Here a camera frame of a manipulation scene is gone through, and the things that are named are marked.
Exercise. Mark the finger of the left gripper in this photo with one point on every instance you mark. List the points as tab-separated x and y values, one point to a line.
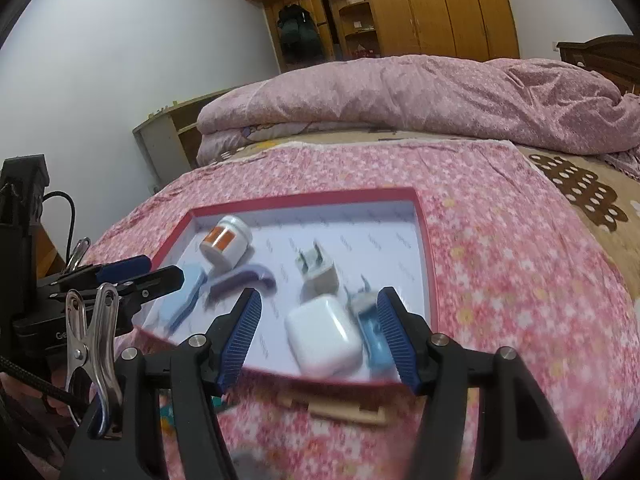
131	294
114	272

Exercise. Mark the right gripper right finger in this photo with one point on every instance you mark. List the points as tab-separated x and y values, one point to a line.
436	368

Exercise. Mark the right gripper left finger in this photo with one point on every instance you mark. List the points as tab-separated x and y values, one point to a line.
202	367

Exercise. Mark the wooden notched block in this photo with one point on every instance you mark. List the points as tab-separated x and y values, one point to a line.
331	408

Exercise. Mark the grey plastic building plate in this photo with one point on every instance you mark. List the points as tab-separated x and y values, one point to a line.
246	466

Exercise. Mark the light blue flat case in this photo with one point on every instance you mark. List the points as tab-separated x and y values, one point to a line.
176	306

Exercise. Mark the silver metal spring clamp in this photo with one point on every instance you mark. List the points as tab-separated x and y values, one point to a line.
90	355

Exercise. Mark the blue white plug adapter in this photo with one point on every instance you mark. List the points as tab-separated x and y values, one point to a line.
362	306

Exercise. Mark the white orange pill bottle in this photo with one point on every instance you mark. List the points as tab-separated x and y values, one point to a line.
225	244

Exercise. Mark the white earbuds case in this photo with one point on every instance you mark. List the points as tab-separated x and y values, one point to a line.
323	339

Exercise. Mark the white plug charger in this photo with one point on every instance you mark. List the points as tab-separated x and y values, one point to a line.
318	272

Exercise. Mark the grey wooden side shelf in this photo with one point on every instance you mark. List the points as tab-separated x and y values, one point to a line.
169	139

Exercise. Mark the red shallow cardboard box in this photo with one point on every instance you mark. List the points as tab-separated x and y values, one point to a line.
378	234

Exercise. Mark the pink crumpled quilt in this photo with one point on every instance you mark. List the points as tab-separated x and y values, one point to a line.
537	102

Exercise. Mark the dark hanging jacket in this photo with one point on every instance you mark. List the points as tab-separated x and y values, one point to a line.
299	40

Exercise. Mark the dark wooden headboard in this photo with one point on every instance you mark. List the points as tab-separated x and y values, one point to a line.
617	57

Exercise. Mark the wooden wardrobe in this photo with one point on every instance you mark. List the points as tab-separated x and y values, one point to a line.
475	29

